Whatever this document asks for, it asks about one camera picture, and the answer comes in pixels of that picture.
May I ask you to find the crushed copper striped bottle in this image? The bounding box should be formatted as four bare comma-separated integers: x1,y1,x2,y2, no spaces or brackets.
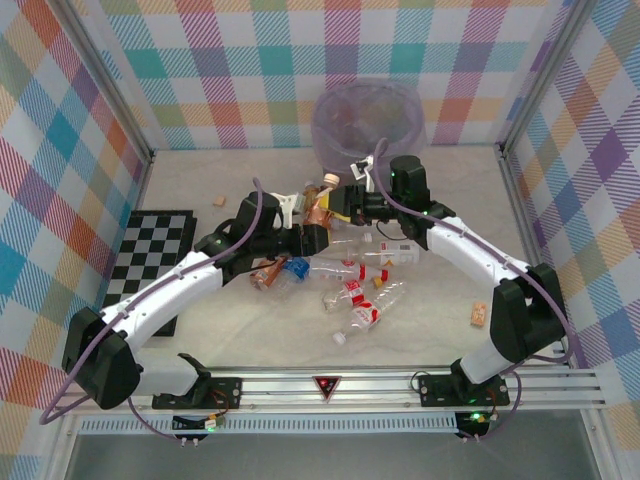
305,171,342,232

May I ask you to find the crushed clear bottle blue label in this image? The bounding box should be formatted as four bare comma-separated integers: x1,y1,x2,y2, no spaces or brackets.
272,255,312,301

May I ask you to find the crushed brown orange bottle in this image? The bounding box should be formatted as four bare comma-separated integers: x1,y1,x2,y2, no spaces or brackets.
248,255,290,292

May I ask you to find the small crushed red label bottle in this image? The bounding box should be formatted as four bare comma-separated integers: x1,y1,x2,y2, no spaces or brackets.
322,279,364,312

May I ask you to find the clear bottle white yellow label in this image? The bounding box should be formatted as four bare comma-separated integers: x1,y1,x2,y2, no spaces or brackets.
347,240,422,267

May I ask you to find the red label bottle white cap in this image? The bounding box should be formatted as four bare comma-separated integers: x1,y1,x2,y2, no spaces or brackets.
332,298,385,346

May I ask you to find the clear bottle yellow cap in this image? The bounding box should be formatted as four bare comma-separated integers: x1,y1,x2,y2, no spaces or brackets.
370,275,409,314

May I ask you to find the black and grey chessboard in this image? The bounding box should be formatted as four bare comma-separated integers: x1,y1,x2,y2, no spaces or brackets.
102,209,197,337

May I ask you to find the red triangle emblem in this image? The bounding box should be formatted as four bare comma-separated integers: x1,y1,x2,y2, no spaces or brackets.
312,374,342,403

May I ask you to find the small circuit board with LED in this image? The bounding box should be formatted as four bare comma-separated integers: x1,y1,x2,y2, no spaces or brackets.
172,413,225,434
455,410,494,432

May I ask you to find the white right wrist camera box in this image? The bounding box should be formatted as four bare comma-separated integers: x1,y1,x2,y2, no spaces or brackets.
349,155,376,192

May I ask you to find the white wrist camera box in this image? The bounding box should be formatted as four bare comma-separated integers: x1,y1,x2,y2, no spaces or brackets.
276,193,305,217
349,155,376,192

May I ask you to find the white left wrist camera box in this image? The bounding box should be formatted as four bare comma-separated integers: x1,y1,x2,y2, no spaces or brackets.
276,193,305,217

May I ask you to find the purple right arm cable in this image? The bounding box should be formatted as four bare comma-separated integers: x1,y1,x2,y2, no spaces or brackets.
372,137,575,444

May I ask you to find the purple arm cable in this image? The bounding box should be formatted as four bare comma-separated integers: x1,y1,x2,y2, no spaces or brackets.
372,137,575,444
38,177,264,444

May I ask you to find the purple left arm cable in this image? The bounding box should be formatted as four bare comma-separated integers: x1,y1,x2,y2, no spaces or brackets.
38,177,264,444

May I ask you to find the aluminium mounting rail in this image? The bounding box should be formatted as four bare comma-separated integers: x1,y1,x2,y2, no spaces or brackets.
54,367,609,415

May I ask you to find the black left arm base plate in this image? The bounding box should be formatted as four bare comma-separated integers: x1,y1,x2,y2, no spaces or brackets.
151,377,244,411

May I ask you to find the aluminium frame post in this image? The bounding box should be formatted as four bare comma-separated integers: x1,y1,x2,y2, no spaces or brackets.
57,0,156,169
497,0,601,151

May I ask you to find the white slotted cable duct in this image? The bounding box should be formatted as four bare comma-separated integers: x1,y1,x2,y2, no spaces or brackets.
79,418,459,435

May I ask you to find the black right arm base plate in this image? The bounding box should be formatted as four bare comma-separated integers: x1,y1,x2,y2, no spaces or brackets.
417,374,511,407

